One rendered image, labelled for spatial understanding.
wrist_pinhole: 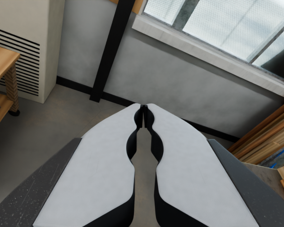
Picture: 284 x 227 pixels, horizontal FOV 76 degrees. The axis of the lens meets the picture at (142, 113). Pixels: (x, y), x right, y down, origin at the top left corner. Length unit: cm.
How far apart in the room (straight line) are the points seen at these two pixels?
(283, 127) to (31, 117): 211
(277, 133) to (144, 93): 126
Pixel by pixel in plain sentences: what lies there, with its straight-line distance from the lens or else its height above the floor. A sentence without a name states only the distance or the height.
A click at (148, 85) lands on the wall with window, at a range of 171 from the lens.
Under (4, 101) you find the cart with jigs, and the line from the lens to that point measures 149.
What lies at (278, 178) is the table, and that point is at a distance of 81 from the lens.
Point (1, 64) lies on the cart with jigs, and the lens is 120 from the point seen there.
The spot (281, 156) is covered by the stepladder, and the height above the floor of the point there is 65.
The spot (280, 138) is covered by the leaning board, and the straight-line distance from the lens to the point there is 209.
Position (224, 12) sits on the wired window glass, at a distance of 159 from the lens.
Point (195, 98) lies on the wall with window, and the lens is 186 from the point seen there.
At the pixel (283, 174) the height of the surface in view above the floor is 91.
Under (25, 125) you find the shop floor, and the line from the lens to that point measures 157.
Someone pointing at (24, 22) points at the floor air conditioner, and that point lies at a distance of 134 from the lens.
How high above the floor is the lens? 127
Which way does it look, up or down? 42 degrees down
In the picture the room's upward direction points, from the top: 32 degrees clockwise
